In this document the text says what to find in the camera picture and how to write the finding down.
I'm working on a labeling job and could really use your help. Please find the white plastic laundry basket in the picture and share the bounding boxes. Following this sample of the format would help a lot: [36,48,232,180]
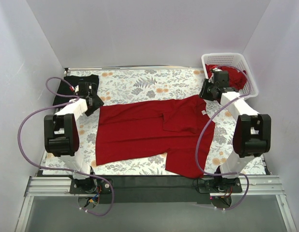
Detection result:
[201,53,259,99]

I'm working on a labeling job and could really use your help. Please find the aluminium frame rail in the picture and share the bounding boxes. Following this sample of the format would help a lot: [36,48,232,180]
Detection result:
[16,175,297,232]

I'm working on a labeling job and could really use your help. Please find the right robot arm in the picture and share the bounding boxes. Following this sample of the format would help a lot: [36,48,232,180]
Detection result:
[197,67,271,192]

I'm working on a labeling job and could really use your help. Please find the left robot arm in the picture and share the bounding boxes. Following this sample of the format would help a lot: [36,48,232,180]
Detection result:
[44,82,104,193]

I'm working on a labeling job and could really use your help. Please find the folded black t-shirt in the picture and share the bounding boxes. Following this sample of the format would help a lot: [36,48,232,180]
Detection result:
[53,74,99,105]

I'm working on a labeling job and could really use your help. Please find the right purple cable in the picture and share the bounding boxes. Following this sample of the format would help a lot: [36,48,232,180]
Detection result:
[193,64,250,211]

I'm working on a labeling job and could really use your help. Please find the red t-shirt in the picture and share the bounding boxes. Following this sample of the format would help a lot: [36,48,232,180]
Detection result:
[95,95,215,178]

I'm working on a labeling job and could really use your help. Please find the purple cable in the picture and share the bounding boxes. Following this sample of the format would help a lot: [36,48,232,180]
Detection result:
[193,64,250,211]
[17,76,115,216]

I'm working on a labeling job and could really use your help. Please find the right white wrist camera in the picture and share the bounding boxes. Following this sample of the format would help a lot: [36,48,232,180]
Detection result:
[207,68,222,83]

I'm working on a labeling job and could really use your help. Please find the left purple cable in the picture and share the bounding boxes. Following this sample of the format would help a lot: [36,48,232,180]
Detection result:
[17,76,115,216]

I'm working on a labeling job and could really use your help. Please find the red t-shirts in basket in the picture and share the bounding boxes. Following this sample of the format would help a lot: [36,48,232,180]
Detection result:
[205,64,247,90]

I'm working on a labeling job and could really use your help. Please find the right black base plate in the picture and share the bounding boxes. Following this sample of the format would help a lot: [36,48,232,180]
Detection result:
[193,177,242,193]

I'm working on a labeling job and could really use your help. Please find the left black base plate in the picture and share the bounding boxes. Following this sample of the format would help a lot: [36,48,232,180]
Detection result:
[69,177,112,194]

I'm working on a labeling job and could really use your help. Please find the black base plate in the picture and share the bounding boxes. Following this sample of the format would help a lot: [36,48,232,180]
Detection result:
[193,177,242,193]
[69,177,112,194]

